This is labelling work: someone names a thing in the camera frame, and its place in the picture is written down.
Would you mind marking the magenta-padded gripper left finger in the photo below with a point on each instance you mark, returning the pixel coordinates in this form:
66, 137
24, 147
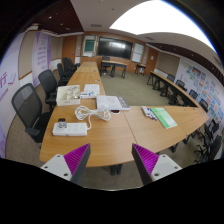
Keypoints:
56, 165

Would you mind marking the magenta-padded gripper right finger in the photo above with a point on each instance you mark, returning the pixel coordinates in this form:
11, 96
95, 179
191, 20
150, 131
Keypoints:
165, 165

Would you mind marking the white power strip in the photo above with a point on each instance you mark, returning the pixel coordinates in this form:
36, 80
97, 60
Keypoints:
75, 129

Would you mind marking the green booklet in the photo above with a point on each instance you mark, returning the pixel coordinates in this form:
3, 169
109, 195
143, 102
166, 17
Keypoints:
164, 117

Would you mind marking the group of black office chairs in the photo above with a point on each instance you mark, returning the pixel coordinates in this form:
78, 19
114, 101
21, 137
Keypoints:
208, 140

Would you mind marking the pack of marker pens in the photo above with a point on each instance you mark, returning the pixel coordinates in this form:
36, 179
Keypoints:
146, 111

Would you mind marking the white open cardboard box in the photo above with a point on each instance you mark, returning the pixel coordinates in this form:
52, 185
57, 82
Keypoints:
61, 100

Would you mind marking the black mesh office chair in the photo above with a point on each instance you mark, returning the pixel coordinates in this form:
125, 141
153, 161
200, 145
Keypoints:
67, 64
26, 106
61, 71
46, 81

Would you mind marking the dark round disc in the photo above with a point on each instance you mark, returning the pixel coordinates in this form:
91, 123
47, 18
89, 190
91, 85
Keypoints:
115, 111

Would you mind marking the small white and blue box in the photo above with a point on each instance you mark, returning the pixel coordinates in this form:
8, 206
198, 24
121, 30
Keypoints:
87, 95

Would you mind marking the white book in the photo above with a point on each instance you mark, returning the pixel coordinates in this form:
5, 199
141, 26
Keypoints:
108, 102

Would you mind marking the long wooden table row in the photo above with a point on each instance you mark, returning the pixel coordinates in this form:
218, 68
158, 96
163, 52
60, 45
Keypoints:
166, 83

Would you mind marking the white paper sheet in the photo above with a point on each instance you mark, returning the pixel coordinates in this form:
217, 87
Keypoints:
91, 88

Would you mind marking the small wooden side table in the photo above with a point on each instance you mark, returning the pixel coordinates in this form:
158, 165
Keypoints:
140, 65

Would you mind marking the wooden desk with black legs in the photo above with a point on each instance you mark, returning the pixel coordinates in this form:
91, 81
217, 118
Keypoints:
115, 62

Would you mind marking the plain white whiteboard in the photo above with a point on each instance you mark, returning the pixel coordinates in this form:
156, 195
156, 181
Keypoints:
137, 52

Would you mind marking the black chair behind desk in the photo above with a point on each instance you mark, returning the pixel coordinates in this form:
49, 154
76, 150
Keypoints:
106, 58

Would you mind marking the whiteboard with green panel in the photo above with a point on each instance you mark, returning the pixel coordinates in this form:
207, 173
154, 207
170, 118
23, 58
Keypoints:
89, 45

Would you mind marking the large white ceiling light panel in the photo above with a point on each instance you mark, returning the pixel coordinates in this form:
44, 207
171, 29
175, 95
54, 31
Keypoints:
156, 20

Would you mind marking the group of colourful wall posters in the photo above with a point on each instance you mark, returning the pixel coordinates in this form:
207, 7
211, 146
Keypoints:
208, 91

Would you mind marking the purple wall banner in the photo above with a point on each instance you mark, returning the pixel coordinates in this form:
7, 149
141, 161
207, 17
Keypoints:
41, 53

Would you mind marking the large black wall screen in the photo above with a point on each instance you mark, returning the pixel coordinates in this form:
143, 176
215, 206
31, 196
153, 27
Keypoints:
115, 48

